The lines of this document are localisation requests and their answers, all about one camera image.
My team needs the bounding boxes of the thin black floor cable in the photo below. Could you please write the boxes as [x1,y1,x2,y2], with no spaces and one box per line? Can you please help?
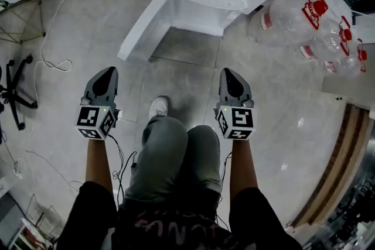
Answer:
[0,128,86,194]

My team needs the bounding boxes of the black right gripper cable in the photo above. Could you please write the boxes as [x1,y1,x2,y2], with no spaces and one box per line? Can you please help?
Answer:
[219,151,234,189]

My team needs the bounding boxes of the black office chair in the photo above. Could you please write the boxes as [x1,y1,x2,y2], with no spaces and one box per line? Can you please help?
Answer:
[0,54,39,131]

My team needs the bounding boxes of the clear water jug red cap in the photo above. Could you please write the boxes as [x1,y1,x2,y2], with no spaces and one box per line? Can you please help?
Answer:
[298,16,353,61]
[321,37,369,79]
[247,0,329,47]

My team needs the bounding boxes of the person's grey trousers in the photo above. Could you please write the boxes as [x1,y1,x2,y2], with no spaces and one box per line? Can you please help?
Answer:
[122,115,223,203]

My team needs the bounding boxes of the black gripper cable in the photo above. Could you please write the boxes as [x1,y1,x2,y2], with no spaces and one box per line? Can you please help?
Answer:
[219,151,234,189]
[107,133,139,210]

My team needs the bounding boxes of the person's white shoe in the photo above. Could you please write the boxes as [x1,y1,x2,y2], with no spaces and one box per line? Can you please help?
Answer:
[148,95,171,124]

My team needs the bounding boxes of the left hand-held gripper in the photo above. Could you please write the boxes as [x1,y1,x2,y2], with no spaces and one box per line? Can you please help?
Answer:
[74,66,121,141]

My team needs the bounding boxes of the person's black printed shirt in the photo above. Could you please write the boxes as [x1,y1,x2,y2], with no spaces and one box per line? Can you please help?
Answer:
[56,180,303,250]

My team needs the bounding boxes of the white power cable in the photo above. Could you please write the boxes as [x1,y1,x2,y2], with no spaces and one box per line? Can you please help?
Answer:
[33,0,147,105]

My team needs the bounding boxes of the person's left forearm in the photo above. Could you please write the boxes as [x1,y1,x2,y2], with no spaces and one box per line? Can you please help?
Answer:
[84,138,114,194]

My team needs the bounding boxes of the person's right forearm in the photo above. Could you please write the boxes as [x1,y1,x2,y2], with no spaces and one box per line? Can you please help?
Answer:
[229,139,259,200]

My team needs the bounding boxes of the colourful box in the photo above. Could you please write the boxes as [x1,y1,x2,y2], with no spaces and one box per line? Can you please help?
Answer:
[11,217,57,250]

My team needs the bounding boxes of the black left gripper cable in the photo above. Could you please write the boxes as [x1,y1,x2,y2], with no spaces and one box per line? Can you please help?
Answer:
[107,133,139,210]

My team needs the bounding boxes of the wooden step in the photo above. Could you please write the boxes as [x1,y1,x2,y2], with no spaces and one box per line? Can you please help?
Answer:
[289,102,373,228]

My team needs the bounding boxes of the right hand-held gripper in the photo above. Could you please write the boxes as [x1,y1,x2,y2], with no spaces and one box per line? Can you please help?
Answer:
[216,68,257,141]

